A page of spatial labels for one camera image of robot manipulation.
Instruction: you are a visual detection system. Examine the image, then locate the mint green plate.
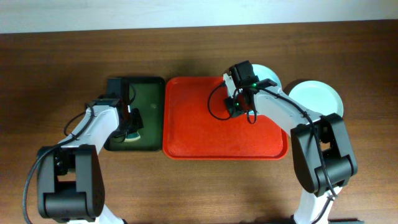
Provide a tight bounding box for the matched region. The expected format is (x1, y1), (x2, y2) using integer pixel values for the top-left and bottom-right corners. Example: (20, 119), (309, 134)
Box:
(289, 80), (344, 116)

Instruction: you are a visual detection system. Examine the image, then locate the red tray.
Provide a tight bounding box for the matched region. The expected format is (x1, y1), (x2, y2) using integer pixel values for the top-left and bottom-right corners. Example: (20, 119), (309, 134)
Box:
(162, 77), (289, 161)

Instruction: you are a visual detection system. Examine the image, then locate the light blue plate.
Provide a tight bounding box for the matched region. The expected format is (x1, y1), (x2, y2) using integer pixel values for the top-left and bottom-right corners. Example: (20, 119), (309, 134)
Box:
(252, 64), (282, 88)

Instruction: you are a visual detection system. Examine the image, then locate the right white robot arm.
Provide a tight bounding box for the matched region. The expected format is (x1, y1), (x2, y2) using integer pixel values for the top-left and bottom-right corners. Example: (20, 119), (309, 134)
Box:
(223, 61), (358, 223)

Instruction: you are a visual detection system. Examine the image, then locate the green yellow sponge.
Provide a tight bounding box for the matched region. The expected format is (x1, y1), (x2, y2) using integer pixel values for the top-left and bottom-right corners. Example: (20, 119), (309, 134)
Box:
(124, 132), (141, 142)

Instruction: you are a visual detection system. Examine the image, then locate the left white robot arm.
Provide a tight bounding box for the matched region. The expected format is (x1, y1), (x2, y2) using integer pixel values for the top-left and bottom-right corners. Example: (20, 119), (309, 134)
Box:
(31, 78), (144, 224)

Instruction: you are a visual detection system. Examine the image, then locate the dark green tray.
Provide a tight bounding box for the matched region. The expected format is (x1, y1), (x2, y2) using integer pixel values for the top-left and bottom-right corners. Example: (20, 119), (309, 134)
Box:
(104, 77), (165, 152)

